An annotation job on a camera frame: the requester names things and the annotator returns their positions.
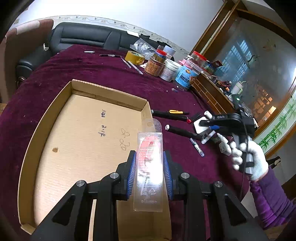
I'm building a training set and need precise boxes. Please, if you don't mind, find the blue clear pen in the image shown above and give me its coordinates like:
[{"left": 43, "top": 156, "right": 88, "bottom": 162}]
[{"left": 190, "top": 138, "right": 205, "bottom": 157}]

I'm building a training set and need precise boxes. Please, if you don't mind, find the clear plastic blister pack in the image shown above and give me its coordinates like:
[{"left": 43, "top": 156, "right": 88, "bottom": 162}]
[{"left": 133, "top": 118, "right": 164, "bottom": 212}]

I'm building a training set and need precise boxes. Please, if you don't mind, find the black yellow pen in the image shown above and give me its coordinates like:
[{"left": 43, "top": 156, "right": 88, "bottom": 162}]
[{"left": 169, "top": 109, "right": 190, "bottom": 115}]

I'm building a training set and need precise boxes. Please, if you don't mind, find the black pen silver band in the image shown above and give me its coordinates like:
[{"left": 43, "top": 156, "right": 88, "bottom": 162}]
[{"left": 165, "top": 125, "right": 202, "bottom": 141}]

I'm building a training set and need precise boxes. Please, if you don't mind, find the black marker red cap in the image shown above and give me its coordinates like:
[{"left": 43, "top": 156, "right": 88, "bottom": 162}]
[{"left": 151, "top": 109, "right": 192, "bottom": 123}]

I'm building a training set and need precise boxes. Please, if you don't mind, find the white deli marker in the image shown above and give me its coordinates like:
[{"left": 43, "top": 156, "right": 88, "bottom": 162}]
[{"left": 201, "top": 131, "right": 216, "bottom": 145}]

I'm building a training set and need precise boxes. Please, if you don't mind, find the small white plug adapter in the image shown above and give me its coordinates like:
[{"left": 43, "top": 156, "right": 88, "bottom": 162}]
[{"left": 193, "top": 116, "right": 210, "bottom": 135}]

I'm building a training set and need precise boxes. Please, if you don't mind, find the purple sleeve forearm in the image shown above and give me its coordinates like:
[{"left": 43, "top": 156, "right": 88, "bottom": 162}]
[{"left": 250, "top": 169, "right": 295, "bottom": 230}]

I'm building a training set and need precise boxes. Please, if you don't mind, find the white gloved right hand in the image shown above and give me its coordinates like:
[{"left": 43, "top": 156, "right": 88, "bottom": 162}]
[{"left": 230, "top": 139, "right": 269, "bottom": 182}]

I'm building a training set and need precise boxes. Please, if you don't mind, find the white squeeze bottle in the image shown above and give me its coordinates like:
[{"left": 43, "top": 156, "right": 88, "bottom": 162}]
[{"left": 217, "top": 133, "right": 229, "bottom": 144}]

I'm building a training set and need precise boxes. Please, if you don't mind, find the large white charger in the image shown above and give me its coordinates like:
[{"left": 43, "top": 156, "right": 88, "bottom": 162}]
[{"left": 219, "top": 142, "right": 232, "bottom": 156}]

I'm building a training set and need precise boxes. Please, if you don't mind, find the wooden brick pattern counter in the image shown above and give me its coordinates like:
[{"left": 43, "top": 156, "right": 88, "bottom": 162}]
[{"left": 191, "top": 74, "right": 235, "bottom": 114}]

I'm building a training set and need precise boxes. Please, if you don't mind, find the cardboard tray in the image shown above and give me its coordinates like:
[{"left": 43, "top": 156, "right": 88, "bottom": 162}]
[{"left": 18, "top": 80, "right": 171, "bottom": 240}]

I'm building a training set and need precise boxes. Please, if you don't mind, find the red lid clear jar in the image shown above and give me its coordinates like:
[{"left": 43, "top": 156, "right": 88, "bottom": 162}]
[{"left": 189, "top": 51, "right": 207, "bottom": 67}]

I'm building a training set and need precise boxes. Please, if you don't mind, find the clear jar blue label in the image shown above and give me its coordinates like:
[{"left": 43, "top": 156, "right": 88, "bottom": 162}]
[{"left": 175, "top": 60, "right": 202, "bottom": 90}]

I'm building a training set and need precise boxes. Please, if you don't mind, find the white plastic jar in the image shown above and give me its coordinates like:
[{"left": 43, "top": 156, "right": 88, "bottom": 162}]
[{"left": 159, "top": 59, "right": 181, "bottom": 82}]

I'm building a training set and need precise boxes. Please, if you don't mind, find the brown label jar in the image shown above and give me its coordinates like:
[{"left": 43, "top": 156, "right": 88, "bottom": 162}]
[{"left": 144, "top": 58, "right": 165, "bottom": 77}]

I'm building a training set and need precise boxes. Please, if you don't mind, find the maroon tablecloth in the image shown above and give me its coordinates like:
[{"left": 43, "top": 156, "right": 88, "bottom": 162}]
[{"left": 1, "top": 45, "right": 249, "bottom": 240}]

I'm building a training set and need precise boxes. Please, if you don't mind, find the yellow tape roll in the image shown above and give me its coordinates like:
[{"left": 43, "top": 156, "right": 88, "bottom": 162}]
[{"left": 125, "top": 51, "right": 145, "bottom": 65}]

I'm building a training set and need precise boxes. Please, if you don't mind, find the black leather sofa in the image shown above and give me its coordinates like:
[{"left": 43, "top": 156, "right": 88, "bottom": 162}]
[{"left": 16, "top": 22, "right": 138, "bottom": 86}]

